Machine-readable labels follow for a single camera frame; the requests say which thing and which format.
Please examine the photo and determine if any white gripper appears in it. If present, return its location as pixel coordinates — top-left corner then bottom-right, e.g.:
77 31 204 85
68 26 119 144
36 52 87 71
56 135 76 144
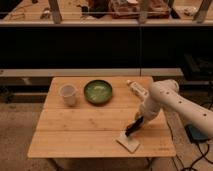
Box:
135 99 161 125

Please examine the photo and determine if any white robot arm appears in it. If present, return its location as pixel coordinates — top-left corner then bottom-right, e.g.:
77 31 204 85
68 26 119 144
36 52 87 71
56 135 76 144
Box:
135 79 213 139

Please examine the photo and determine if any blue power adapter box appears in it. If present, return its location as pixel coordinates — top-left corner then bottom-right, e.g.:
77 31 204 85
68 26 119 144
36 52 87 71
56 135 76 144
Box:
185 124 209 143

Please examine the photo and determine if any white sponge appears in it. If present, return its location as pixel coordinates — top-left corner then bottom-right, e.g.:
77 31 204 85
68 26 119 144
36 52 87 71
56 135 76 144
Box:
116 131 140 153

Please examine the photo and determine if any black floor cable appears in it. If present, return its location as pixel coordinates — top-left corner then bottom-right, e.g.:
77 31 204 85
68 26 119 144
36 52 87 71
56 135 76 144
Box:
166 99 213 171

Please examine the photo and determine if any dark brown rectangular eraser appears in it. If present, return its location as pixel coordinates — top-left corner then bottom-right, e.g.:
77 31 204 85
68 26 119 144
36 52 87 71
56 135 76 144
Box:
125 117 144 136

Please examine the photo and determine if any wooden folding table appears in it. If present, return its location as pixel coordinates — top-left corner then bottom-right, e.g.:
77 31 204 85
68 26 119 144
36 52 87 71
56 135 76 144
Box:
28 76 176 158

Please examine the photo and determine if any translucent white plastic cup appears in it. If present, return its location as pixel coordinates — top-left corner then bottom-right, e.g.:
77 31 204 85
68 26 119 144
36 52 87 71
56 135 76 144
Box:
59 84 77 106

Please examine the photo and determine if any background workbench shelf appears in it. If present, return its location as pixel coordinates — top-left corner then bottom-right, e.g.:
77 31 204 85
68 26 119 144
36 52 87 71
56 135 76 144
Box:
0 0 213 26

